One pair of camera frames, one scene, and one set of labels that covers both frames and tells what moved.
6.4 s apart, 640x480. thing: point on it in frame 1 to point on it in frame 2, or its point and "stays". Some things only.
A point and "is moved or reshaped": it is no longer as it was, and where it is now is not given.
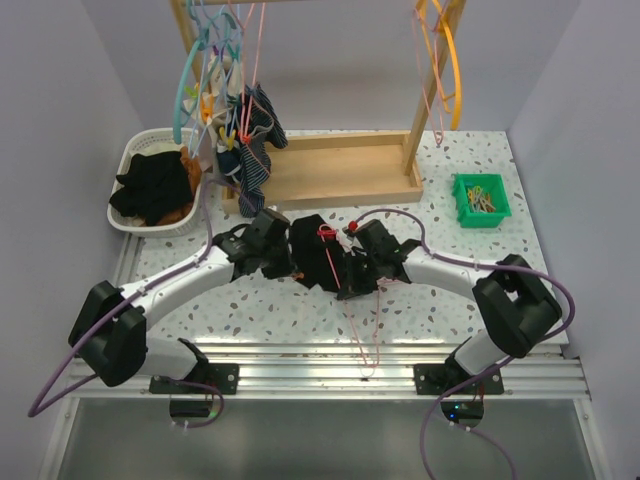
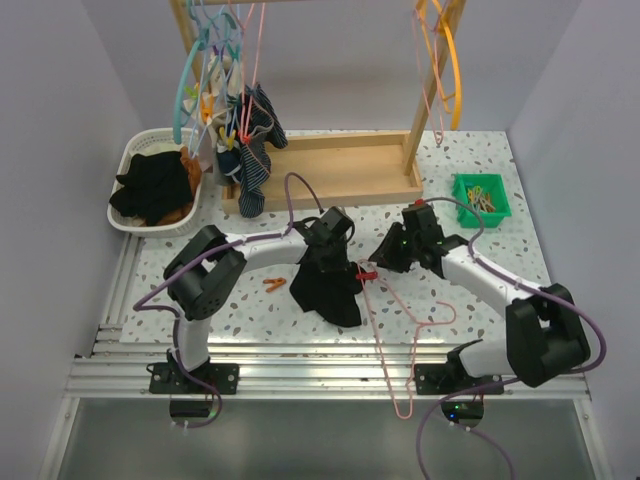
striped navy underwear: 246,162 stays
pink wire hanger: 380,282 to 419,325
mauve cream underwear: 226,79 stays
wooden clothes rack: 326,169 stays
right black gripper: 352,286 to 385,255
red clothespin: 328,234 is moved or reshaped
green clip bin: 481,199 stays
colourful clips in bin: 479,200 stays
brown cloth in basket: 193,167 stays
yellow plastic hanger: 456,95 stays
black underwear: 316,261 is moved or reshaped
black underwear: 157,182 stays
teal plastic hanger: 200,45 stays
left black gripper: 286,268 to 340,264
